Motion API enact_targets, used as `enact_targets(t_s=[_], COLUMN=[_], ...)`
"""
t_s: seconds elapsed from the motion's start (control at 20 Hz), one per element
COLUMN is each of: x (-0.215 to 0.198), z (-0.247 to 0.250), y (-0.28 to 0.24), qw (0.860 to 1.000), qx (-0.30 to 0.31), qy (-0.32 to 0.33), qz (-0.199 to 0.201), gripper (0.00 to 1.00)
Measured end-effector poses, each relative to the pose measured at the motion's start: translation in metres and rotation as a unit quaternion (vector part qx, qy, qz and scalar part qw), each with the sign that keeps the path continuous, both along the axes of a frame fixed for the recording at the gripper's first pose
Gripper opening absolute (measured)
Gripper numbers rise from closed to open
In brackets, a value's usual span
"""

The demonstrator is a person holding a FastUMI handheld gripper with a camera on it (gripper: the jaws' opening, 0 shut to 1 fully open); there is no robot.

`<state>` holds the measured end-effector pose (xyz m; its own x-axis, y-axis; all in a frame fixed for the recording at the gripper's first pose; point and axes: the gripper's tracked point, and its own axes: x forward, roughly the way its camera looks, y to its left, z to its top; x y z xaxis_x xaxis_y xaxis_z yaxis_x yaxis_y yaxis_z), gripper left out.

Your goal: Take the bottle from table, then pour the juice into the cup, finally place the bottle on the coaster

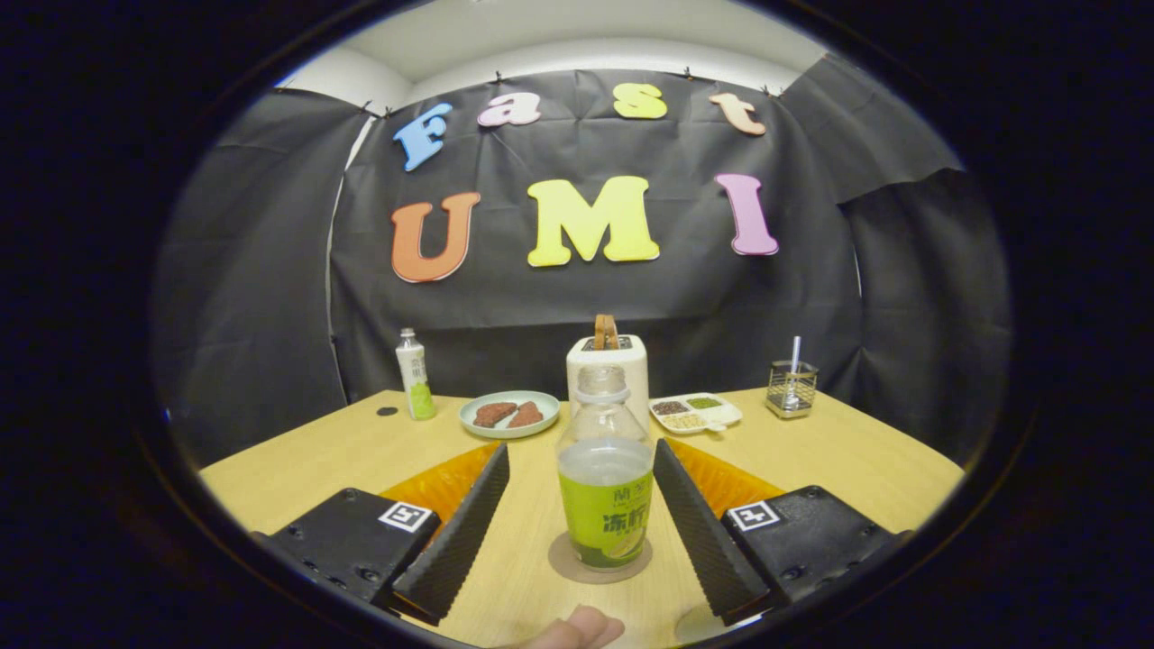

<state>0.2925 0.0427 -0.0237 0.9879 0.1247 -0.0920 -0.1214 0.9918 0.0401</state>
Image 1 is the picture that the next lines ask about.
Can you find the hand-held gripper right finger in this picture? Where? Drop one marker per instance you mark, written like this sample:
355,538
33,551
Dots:
699,532

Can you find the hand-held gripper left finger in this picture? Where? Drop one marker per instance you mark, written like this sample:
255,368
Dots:
464,532

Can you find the clear juice bottle green label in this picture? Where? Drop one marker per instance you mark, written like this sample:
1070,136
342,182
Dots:
604,514

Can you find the round brown coaster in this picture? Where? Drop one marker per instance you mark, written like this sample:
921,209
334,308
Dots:
566,568

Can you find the slim white bottle green label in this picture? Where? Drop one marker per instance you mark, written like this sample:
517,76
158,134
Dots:
416,379

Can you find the white divided snack tray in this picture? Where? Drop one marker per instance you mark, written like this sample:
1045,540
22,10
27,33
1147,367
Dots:
694,413

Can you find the pale green plate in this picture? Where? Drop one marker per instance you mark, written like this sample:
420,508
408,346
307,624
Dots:
532,431

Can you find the brown food piece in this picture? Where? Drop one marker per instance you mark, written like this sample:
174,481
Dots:
526,415
493,414

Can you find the wooden table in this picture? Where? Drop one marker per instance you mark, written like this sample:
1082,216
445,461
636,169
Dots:
856,469

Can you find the cream toaster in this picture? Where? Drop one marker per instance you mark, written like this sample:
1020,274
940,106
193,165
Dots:
634,370

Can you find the white straw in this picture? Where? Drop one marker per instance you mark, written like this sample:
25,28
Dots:
795,351

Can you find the brown bread slice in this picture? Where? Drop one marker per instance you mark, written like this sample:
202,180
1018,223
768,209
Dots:
606,329

